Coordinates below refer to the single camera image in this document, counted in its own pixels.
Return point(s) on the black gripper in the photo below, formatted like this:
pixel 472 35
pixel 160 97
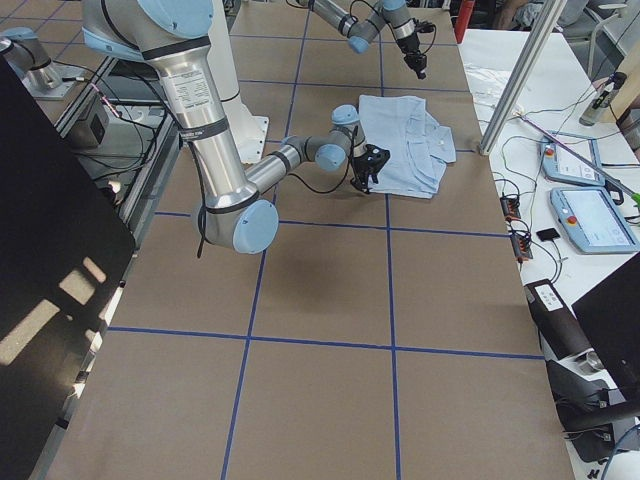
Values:
pixel 413 55
pixel 362 172

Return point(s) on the light blue button-up shirt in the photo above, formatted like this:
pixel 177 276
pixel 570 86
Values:
pixel 420 147

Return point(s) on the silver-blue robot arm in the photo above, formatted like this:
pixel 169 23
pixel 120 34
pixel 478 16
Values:
pixel 360 33
pixel 173 38

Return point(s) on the red cylinder tube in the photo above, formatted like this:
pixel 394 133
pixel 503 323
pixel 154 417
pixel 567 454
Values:
pixel 465 12

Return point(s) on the orange terminal block upper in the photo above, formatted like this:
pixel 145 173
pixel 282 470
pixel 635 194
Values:
pixel 510 208

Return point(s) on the orange terminal block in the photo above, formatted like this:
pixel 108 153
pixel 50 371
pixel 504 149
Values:
pixel 510 208
pixel 521 244

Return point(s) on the upper blue teach pendant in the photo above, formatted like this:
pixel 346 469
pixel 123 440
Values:
pixel 561 166

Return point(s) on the blue teach pendant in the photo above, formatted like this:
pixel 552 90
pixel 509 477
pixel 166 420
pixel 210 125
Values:
pixel 591 221
pixel 561 166

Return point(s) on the orange terminal block lower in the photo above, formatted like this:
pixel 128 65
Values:
pixel 521 244

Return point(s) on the small black phone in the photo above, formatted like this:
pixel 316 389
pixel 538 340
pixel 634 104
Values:
pixel 549 234

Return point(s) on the lower blue teach pendant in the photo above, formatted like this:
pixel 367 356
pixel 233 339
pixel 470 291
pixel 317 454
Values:
pixel 591 221

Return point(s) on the black cardboard tube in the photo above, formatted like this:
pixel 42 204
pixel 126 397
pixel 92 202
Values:
pixel 554 320

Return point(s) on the metal reacher grabber stick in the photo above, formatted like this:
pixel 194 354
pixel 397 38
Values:
pixel 615 182

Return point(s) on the black panel board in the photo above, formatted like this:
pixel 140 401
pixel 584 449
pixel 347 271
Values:
pixel 63 252

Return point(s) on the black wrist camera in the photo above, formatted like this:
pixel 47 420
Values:
pixel 424 27
pixel 375 157

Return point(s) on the aluminium frame post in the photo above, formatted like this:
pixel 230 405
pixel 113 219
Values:
pixel 527 59

